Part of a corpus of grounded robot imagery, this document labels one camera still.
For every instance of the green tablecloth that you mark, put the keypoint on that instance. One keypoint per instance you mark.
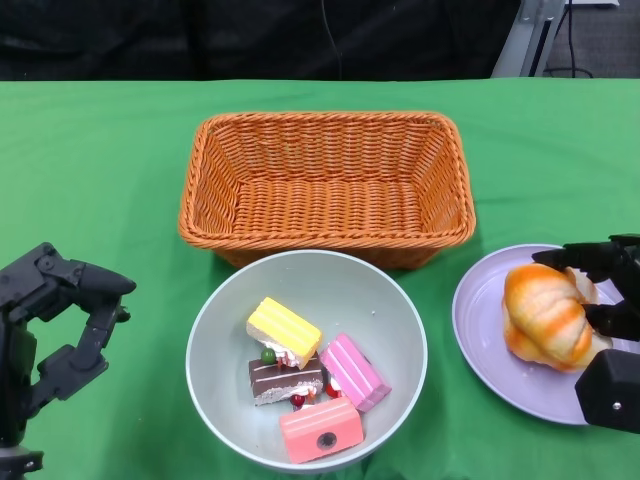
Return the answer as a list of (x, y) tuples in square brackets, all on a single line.
[(75, 175)]

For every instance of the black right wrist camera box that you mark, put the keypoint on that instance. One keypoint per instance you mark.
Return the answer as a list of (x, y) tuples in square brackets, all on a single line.
[(615, 390)]

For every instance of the brown chocolate cake piece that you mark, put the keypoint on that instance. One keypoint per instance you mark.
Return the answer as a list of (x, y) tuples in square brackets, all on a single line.
[(280, 377)]

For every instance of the white round plate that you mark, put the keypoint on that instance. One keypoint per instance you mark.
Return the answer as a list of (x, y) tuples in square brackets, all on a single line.
[(480, 320)]

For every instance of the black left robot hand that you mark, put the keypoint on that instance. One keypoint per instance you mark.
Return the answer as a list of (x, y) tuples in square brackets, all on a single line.
[(95, 290)]

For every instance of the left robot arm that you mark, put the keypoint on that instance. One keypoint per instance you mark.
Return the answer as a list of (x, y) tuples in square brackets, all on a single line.
[(15, 462)]

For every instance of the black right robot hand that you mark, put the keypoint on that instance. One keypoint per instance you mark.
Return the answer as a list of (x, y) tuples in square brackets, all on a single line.
[(625, 270)]

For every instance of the coral red cake slice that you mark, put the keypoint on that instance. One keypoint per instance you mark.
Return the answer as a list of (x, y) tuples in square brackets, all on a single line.
[(315, 425)]

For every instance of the grey metal stand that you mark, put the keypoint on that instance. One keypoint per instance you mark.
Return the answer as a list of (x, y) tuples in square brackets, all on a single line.
[(520, 50)]

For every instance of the pink cake slice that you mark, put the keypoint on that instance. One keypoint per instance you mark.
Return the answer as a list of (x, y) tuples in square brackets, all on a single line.
[(350, 370)]

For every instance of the orange wicker basket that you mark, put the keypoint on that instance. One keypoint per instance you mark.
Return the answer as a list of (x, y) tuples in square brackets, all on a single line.
[(325, 210)]

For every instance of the grey round bowl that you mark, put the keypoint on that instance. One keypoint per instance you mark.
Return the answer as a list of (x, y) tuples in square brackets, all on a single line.
[(300, 280)]

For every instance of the orange bagel bread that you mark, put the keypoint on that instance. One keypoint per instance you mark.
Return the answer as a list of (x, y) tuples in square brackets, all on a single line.
[(517, 345)]

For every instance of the black fabric backdrop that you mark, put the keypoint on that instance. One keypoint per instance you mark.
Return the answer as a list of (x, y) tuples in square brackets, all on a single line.
[(150, 40)]

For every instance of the yellow decorated cake slice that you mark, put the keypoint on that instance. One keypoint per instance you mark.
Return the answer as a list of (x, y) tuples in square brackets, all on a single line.
[(285, 325)]

